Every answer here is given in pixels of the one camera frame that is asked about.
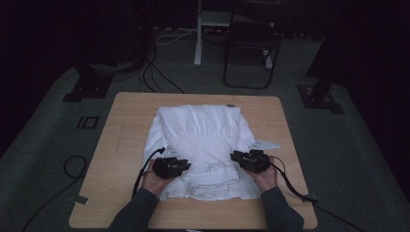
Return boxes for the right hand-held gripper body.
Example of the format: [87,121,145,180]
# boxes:
[241,138,281,174]

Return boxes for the black looped floor cable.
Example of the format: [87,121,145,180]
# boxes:
[21,155,89,232]

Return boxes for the black folding chair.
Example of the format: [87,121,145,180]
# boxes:
[222,13,283,91]

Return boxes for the person's right hand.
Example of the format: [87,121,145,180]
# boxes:
[246,164,279,194]

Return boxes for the grey tape strip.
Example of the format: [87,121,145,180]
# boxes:
[69,193,89,206]

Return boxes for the right hand-held gripper black cable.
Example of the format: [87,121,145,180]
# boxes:
[268,156,367,232]

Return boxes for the black floor cables bundle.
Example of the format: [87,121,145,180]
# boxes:
[137,38,187,95]

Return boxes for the black stand with flat base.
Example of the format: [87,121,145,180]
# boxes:
[296,0,346,115]
[61,61,114,103]

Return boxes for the left hand-held gripper black cable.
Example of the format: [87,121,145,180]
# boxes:
[131,146,166,199]

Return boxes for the white metal stand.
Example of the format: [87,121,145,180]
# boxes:
[193,0,274,70]

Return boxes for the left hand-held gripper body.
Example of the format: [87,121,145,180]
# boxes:
[151,145,186,181]

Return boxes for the hand-held gripper black cable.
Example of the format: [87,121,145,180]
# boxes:
[131,146,166,199]
[268,156,367,232]

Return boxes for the person's left hand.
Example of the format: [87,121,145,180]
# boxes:
[140,166,177,197]

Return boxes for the white floor cable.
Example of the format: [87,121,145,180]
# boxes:
[154,28,198,45]

